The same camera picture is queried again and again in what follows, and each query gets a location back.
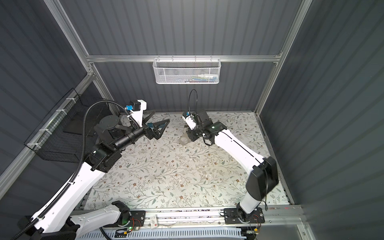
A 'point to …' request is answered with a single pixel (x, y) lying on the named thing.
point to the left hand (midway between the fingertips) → (161, 115)
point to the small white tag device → (153, 220)
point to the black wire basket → (60, 137)
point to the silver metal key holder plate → (184, 139)
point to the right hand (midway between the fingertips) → (191, 131)
